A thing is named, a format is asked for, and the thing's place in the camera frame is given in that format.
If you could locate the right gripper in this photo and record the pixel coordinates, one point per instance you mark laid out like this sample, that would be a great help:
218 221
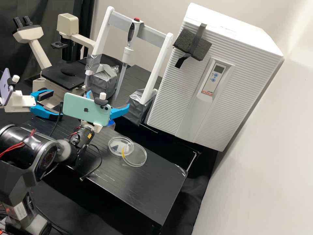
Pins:
94 127

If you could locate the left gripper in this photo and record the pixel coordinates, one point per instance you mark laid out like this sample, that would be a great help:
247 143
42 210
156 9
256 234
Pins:
19 101

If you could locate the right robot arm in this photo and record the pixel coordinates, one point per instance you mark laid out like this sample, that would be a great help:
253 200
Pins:
23 147

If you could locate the grey taped block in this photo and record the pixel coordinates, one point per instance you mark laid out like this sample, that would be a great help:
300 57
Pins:
101 80
137 107

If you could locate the petri dish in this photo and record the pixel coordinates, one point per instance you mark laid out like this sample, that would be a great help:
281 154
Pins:
117 145

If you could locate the cream microscope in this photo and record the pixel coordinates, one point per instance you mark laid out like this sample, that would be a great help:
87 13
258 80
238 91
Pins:
39 52

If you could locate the white pipette stand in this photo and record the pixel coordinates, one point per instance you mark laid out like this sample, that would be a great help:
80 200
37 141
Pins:
156 73

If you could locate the petri dish lid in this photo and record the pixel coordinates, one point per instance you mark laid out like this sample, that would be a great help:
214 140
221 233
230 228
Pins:
138 156

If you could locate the pipette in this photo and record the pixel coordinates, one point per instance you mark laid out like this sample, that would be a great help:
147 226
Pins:
131 33

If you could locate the incubator door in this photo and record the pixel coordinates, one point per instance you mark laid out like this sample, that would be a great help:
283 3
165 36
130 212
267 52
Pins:
181 98

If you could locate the white incubator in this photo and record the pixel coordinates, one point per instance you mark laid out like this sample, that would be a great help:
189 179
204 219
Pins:
234 31

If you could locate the right wrist camera phone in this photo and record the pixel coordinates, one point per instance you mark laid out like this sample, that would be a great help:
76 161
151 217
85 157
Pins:
84 109

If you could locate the wrist camera phone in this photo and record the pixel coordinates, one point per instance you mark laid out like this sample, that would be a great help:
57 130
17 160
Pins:
5 84
84 109

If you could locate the left wrist camera phone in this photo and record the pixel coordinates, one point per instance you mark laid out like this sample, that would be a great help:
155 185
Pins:
5 84

